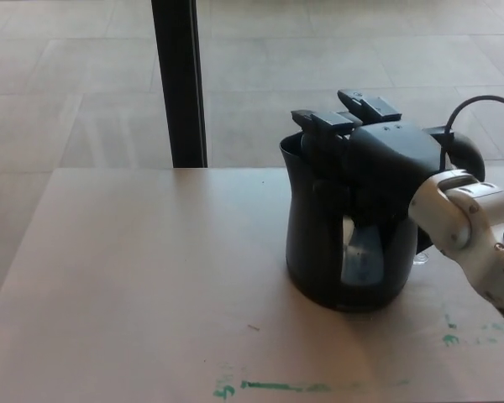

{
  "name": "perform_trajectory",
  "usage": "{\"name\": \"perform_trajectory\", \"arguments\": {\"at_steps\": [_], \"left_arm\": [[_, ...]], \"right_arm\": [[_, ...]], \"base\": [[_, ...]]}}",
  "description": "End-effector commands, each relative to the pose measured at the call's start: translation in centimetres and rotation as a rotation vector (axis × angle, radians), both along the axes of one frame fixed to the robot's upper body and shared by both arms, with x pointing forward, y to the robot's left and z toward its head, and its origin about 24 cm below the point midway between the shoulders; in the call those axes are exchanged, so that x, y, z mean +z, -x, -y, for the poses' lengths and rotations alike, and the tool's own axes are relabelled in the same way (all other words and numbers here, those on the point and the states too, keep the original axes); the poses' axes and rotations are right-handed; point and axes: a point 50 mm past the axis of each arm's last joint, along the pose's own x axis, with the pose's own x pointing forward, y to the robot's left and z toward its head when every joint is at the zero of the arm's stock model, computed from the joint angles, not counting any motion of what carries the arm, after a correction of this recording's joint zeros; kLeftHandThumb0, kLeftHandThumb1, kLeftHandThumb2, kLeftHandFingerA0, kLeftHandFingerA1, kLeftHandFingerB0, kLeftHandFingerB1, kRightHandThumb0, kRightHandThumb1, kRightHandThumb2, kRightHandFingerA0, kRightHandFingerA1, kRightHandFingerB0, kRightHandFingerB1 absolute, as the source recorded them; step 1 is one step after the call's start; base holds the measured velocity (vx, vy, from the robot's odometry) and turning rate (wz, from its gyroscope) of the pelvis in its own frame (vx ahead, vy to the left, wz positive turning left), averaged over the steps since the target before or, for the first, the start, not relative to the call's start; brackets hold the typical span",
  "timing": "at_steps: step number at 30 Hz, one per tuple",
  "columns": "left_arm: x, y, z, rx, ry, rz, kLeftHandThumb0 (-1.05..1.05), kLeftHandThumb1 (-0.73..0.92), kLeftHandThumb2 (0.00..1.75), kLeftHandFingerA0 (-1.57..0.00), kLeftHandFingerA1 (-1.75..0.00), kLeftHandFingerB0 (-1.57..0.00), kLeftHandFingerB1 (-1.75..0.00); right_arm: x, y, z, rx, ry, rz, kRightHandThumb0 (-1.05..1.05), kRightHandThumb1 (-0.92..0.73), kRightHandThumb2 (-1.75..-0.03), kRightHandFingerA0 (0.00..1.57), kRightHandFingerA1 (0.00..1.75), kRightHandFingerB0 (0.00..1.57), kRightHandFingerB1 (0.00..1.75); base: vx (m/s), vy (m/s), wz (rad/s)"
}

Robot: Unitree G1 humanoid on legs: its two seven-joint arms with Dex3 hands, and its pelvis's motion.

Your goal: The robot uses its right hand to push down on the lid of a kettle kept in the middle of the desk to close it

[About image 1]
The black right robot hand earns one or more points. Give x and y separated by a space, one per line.
386 151

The black vertical post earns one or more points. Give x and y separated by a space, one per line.
178 84

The black electric kettle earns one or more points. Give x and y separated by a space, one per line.
315 235

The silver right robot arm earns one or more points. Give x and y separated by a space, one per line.
474 235

